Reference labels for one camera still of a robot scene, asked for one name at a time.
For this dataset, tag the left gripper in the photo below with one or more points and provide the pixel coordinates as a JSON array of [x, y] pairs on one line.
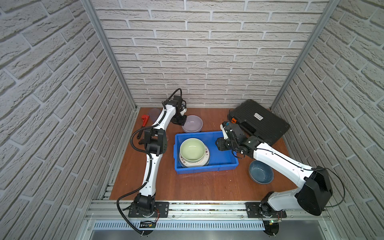
[[179, 119]]

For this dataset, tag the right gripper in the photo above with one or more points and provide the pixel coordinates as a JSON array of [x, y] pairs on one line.
[[220, 145]]

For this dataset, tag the lavender bowl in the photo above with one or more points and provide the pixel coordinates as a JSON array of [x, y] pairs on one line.
[[193, 124]]

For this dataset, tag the light green bowl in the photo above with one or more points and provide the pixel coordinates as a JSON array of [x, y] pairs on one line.
[[192, 150]]

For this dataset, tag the orange sunburst white plate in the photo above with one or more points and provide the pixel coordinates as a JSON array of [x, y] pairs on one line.
[[195, 163]]

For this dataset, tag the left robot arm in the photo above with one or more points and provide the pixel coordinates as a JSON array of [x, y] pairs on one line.
[[155, 145]]

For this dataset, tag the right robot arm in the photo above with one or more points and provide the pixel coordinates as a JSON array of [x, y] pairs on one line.
[[313, 186]]

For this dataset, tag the blue plastic bin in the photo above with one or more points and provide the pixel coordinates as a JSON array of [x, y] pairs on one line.
[[213, 161]]

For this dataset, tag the red pipe wrench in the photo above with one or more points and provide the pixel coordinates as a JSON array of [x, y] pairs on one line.
[[145, 119]]

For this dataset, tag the black tool case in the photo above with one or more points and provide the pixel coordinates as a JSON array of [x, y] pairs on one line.
[[256, 120]]

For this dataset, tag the grey blue bowl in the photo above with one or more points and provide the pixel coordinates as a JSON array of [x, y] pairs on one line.
[[261, 173]]

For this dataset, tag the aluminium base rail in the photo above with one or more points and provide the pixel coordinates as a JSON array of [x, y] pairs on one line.
[[193, 215]]

